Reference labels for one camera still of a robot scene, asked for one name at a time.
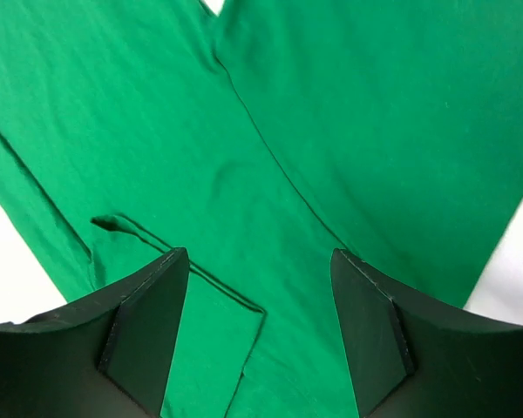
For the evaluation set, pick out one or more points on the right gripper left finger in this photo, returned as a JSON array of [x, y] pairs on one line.
[[107, 354]]

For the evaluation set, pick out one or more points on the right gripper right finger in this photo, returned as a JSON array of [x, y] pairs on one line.
[[411, 355]]

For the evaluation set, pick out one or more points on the green t shirt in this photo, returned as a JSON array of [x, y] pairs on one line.
[[261, 138]]

